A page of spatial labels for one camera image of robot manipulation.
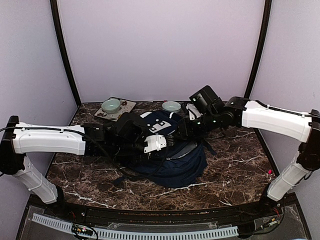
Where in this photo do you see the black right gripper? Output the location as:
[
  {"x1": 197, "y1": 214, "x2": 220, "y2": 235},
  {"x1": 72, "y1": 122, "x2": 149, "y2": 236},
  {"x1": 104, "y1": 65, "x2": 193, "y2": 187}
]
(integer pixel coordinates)
[{"x1": 173, "y1": 110, "x2": 220, "y2": 140}]

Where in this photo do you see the navy blue student backpack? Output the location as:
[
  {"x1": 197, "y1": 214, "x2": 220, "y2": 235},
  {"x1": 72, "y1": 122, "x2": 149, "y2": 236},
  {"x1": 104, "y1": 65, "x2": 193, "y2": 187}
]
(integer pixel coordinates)
[{"x1": 115, "y1": 110, "x2": 217, "y2": 188}]

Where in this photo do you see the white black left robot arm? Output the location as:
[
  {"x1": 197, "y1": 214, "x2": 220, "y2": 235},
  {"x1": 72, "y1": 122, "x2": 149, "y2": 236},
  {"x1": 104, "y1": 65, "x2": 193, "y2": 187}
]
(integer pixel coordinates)
[{"x1": 0, "y1": 113, "x2": 174, "y2": 218}]

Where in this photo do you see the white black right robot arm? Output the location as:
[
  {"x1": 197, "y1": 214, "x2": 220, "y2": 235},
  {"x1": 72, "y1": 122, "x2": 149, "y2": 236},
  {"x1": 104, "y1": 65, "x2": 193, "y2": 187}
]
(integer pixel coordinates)
[{"x1": 190, "y1": 127, "x2": 299, "y2": 207}]

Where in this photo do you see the light green ceramic bowl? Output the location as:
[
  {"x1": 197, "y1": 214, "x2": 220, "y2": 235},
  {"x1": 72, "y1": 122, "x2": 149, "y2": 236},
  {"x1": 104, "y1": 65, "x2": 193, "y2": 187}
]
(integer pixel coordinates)
[{"x1": 162, "y1": 101, "x2": 181, "y2": 112}]

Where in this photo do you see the patterned square coaster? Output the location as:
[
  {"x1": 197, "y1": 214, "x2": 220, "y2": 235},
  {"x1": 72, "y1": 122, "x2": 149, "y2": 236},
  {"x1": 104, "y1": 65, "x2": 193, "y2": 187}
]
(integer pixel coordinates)
[{"x1": 94, "y1": 97, "x2": 137, "y2": 122}]

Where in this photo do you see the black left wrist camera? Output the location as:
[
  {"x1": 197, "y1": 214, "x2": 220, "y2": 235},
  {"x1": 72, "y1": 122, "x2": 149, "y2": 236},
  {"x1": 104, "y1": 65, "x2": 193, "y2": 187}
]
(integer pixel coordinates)
[{"x1": 113, "y1": 112, "x2": 148, "y2": 142}]

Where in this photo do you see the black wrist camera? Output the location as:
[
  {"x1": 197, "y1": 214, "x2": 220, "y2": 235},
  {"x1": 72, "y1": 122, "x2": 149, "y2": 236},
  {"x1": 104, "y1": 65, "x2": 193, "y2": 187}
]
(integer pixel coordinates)
[
  {"x1": 189, "y1": 85, "x2": 225, "y2": 115},
  {"x1": 113, "y1": 112, "x2": 148, "y2": 142}
]

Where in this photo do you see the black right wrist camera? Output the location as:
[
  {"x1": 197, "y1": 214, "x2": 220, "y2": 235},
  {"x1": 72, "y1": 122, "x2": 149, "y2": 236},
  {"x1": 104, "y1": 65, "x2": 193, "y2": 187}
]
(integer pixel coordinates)
[{"x1": 189, "y1": 85, "x2": 225, "y2": 115}]

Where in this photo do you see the white slotted cable duct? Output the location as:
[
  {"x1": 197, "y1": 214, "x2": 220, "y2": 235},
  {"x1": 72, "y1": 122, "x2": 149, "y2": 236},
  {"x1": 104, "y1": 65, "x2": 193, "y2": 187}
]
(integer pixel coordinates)
[{"x1": 31, "y1": 213, "x2": 239, "y2": 240}]

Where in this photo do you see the black front rail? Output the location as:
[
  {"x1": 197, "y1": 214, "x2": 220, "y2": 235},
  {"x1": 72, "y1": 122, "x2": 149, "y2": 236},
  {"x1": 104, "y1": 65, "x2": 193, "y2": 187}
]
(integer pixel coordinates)
[{"x1": 24, "y1": 192, "x2": 301, "y2": 226}]

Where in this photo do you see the black right frame post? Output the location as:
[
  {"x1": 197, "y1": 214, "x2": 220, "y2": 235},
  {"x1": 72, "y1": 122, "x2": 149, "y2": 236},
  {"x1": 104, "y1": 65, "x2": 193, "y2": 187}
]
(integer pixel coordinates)
[{"x1": 244, "y1": 0, "x2": 273, "y2": 99}]

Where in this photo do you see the black frame post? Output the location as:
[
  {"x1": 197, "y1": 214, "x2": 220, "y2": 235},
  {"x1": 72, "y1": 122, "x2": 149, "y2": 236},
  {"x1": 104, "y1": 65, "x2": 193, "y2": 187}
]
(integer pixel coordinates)
[
  {"x1": 49, "y1": 0, "x2": 82, "y2": 107},
  {"x1": 244, "y1": 0, "x2": 273, "y2": 99}
]

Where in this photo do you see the black left frame post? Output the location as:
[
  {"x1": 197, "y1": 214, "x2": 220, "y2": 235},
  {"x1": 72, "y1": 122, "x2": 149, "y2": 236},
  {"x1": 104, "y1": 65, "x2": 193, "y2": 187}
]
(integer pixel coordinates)
[{"x1": 49, "y1": 0, "x2": 82, "y2": 107}]

